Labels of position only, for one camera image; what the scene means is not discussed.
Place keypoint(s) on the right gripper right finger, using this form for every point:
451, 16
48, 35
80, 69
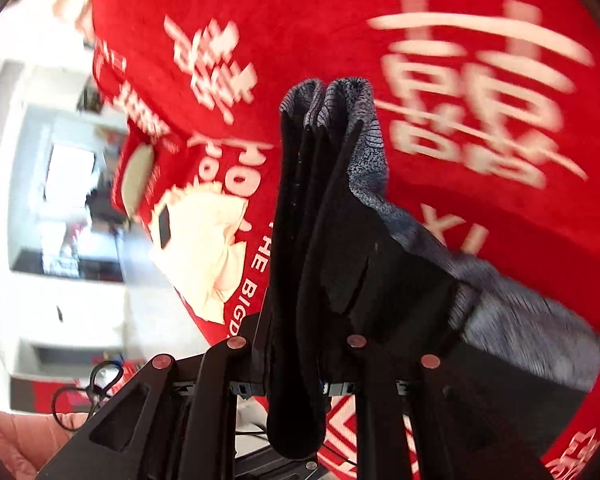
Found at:
418, 419

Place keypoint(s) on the black pants patterned waistband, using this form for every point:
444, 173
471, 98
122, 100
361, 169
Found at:
345, 260

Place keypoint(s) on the pink sleeve forearm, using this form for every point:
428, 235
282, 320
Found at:
29, 441

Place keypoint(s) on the red blanket white characters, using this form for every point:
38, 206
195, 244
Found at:
490, 111

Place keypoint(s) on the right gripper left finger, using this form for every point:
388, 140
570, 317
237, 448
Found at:
175, 419

